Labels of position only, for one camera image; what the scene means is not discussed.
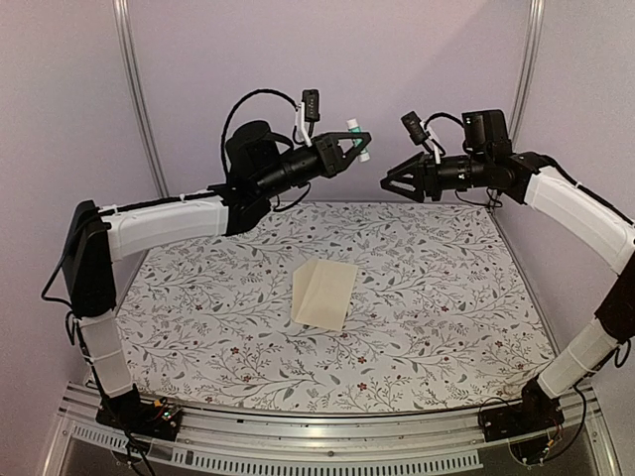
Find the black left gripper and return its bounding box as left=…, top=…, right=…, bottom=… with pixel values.
left=256, top=131, right=372, bottom=200

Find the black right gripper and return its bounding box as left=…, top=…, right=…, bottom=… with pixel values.
left=380, top=151, right=491, bottom=202

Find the green white glue stick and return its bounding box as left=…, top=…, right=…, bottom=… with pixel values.
left=346, top=118, right=370, bottom=163

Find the cream paper envelope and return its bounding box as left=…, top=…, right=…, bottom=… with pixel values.
left=291, top=258, right=358, bottom=331

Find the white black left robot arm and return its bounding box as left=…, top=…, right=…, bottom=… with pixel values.
left=56, top=120, right=371, bottom=430

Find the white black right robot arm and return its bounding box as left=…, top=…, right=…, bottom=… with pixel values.
left=381, top=109, right=634, bottom=432

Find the floral patterned table mat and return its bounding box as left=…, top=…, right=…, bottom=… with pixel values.
left=117, top=203, right=554, bottom=413

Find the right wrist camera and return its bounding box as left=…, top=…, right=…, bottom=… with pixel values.
left=401, top=111, right=445, bottom=164

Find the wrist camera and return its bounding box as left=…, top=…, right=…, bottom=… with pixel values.
left=292, top=89, right=320, bottom=147
left=401, top=111, right=445, bottom=164

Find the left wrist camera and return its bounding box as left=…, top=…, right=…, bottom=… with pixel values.
left=292, top=89, right=320, bottom=147

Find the right aluminium frame post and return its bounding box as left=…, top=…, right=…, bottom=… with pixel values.
left=509, top=0, right=546, bottom=143

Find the aluminium frame post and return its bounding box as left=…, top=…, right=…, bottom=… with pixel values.
left=112, top=0, right=170, bottom=198
left=509, top=0, right=546, bottom=143

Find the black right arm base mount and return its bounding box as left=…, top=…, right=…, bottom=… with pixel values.
left=477, top=385, right=565, bottom=466

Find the left aluminium frame post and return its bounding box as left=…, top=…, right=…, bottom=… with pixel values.
left=112, top=0, right=170, bottom=198

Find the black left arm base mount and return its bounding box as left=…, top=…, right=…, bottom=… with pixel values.
left=95, top=387, right=183, bottom=441

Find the front aluminium rail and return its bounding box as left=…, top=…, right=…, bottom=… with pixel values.
left=43, top=384, right=623, bottom=475

